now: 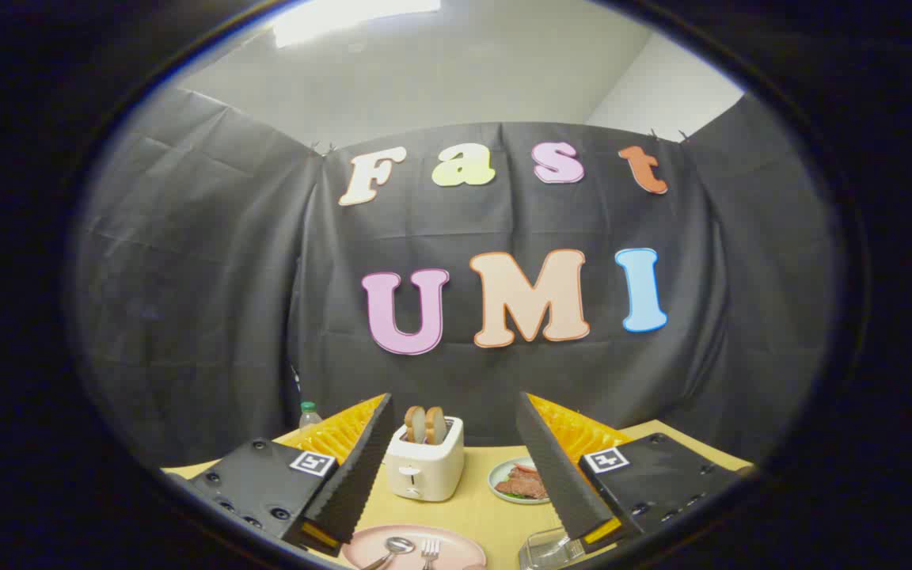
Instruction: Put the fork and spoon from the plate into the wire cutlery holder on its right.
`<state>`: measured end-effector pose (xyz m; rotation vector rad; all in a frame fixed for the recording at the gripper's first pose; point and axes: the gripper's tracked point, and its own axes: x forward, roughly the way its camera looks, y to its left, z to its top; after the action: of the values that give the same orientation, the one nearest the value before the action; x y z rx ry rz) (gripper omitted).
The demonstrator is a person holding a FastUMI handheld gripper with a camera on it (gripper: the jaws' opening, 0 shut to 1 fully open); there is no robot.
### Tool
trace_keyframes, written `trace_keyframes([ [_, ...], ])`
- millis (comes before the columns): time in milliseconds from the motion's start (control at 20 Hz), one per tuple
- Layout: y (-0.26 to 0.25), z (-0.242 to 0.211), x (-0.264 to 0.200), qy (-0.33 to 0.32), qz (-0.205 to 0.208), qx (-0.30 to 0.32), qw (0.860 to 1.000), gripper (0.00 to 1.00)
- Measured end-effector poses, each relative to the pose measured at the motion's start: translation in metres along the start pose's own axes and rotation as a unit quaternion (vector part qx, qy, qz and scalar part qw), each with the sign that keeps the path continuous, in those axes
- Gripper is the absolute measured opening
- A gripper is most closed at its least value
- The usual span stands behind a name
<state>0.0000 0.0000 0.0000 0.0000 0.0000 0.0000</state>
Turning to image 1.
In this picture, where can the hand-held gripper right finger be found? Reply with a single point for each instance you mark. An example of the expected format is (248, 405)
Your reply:
(555, 475)

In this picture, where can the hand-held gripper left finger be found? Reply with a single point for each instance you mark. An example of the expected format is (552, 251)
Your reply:
(357, 483)

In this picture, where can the steak meal with vegetables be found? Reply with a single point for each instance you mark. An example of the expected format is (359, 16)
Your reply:
(523, 484)

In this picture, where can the light green plate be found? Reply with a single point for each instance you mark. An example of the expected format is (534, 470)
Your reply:
(497, 479)

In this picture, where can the white toaster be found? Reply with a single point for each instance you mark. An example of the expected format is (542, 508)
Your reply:
(424, 467)

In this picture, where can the clear plastic water bottle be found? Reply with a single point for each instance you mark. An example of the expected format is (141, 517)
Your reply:
(309, 416)

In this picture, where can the pink plate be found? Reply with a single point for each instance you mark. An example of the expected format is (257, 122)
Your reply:
(456, 546)

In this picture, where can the ceiling light panel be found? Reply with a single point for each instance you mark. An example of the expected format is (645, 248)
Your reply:
(345, 16)

